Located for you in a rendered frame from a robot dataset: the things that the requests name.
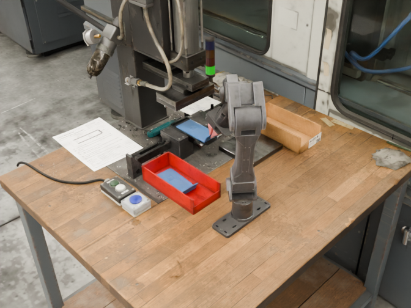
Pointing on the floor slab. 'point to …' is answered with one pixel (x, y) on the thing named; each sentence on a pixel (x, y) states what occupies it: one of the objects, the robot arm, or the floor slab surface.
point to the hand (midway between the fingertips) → (212, 135)
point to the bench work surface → (376, 197)
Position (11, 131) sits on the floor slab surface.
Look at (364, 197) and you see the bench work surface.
